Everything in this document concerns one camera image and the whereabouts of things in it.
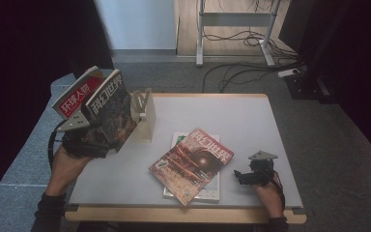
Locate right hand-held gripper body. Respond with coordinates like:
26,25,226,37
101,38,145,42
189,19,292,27
245,150,280,187

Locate black floor cables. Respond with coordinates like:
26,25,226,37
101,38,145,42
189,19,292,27
200,0,306,95

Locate hand-held gripper cable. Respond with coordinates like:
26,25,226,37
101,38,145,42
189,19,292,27
46,120,68,169
270,171,287,211

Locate left hand-held gripper cable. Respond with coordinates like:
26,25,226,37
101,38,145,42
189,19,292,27
46,120,68,169

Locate white power strip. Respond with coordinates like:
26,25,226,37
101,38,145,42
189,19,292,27
276,68,301,79

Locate grey metal desk frame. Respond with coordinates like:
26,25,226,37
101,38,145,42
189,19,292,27
195,0,276,68

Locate dark curtain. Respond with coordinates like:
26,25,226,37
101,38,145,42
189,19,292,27
0,0,115,215
278,0,371,162

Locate black stand with base plate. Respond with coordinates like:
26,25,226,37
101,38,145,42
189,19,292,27
283,0,340,102

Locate dark blue illustrated magazine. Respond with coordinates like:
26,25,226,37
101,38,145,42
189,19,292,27
80,69,140,154

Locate red illustrated magazine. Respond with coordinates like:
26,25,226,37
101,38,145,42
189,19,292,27
148,127,236,207

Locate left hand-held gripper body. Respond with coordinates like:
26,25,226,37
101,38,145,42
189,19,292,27
56,110,111,160

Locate right hand-held gripper cable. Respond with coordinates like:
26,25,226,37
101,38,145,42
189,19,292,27
270,171,287,211

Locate cream expandable metal book rack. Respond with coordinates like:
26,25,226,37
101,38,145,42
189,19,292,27
127,87,157,144

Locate white book green print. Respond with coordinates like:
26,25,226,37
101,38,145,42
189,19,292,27
162,130,222,204

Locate person's right hand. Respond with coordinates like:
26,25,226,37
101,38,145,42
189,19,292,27
253,181,285,220

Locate person's left hand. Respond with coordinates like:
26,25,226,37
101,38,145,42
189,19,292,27
45,144,94,198

